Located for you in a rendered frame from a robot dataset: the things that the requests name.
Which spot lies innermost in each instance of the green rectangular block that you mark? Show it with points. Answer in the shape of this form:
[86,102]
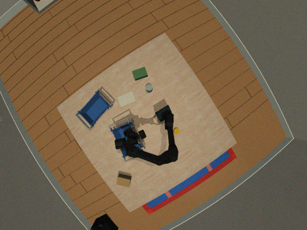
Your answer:
[140,73]

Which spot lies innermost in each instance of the grey cylinder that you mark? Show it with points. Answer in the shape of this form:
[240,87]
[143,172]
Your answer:
[149,88]

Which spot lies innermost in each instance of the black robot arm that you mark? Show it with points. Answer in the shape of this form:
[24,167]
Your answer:
[165,158]

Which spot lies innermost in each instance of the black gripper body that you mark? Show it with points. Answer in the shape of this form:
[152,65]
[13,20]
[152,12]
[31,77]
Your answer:
[141,135]

